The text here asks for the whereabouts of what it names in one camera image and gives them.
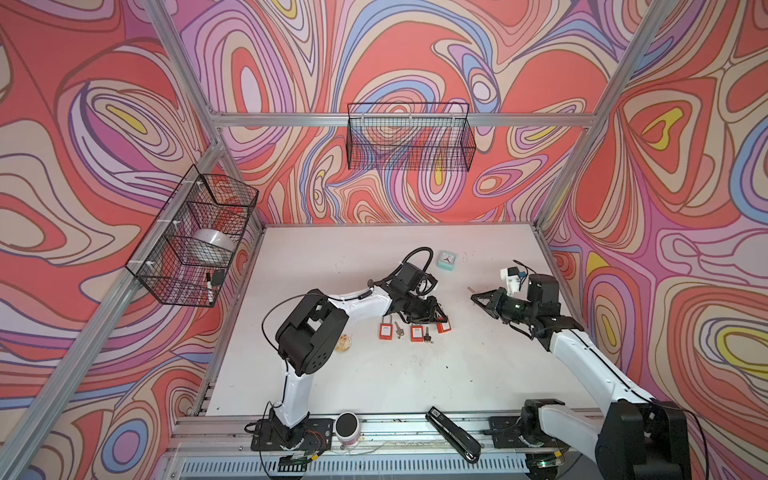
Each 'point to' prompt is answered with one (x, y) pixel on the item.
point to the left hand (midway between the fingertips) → (448, 319)
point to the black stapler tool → (461, 441)
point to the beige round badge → (344, 343)
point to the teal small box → (446, 260)
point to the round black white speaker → (347, 428)
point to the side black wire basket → (160, 263)
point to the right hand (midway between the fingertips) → (473, 303)
